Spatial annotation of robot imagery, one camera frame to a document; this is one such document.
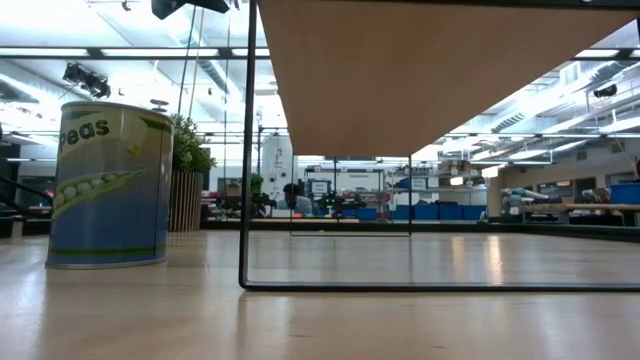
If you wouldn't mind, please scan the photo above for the black hanging cable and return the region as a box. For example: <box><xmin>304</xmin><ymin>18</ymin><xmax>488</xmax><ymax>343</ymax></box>
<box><xmin>177</xmin><ymin>4</ymin><xmax>198</xmax><ymax>117</ymax></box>

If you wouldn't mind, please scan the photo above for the wooden shelf with black frame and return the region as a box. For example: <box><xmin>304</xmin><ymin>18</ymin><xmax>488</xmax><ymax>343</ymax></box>
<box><xmin>238</xmin><ymin>0</ymin><xmax>640</xmax><ymax>294</ymax></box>

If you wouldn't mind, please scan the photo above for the large blue storage bin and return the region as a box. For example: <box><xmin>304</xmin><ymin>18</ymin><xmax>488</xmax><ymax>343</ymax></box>
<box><xmin>609</xmin><ymin>182</ymin><xmax>640</xmax><ymax>205</ymax></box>

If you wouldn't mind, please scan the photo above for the thin yellow hanging cable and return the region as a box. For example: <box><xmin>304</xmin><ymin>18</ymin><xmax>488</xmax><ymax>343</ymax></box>
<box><xmin>187</xmin><ymin>7</ymin><xmax>206</xmax><ymax>119</ymax></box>

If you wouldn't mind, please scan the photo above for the black background robot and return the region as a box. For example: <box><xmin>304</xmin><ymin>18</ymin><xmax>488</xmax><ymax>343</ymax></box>
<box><xmin>317</xmin><ymin>191</ymin><xmax>369</xmax><ymax>220</ymax></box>

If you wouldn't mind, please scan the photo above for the black ceiling-mounted device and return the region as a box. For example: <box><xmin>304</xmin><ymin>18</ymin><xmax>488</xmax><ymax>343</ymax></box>
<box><xmin>62</xmin><ymin>62</ymin><xmax>112</xmax><ymax>100</ymax></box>

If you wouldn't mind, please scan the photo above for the artificial plant in slatted pot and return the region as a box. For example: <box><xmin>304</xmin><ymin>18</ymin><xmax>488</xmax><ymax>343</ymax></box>
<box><xmin>168</xmin><ymin>113</ymin><xmax>218</xmax><ymax>233</ymax></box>

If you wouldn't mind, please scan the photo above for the white cylindrical machine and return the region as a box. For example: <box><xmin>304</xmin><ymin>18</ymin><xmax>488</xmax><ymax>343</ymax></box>
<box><xmin>260</xmin><ymin>134</ymin><xmax>299</xmax><ymax>217</ymax></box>

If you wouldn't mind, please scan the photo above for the background wooden table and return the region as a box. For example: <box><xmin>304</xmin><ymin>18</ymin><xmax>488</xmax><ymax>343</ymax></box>
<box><xmin>519</xmin><ymin>202</ymin><xmax>640</xmax><ymax>214</ymax></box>

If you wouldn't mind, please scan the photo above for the black overhead frame bar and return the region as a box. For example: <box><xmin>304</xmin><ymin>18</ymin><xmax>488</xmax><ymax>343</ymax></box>
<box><xmin>0</xmin><ymin>46</ymin><xmax>640</xmax><ymax>62</ymax></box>

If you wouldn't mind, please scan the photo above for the person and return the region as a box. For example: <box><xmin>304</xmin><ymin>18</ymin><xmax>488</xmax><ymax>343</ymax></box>
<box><xmin>281</xmin><ymin>182</ymin><xmax>315</xmax><ymax>217</ymax></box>

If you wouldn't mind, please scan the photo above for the green blue peas can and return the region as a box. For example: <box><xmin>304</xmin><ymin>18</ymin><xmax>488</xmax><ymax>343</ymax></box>
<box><xmin>45</xmin><ymin>101</ymin><xmax>175</xmax><ymax>270</ymax></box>

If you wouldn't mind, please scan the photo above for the black aluminium table frame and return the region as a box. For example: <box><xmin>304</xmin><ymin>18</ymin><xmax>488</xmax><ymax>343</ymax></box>
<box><xmin>0</xmin><ymin>218</ymin><xmax>640</xmax><ymax>245</ymax></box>

